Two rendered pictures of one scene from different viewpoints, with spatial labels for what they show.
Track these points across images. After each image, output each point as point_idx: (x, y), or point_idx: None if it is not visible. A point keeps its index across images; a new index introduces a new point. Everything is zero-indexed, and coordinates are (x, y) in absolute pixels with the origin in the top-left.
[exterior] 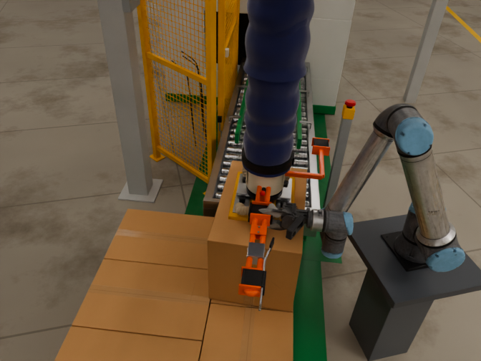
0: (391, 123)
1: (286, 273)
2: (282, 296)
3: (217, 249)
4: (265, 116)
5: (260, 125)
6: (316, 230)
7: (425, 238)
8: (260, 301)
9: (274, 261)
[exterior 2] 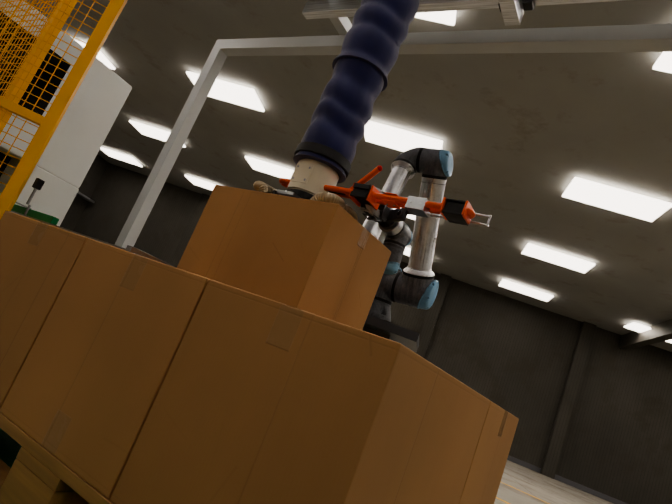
0: (428, 153)
1: (373, 280)
2: (356, 322)
3: (340, 223)
4: (366, 104)
5: (356, 112)
6: (397, 230)
7: (422, 271)
8: (488, 215)
9: (372, 258)
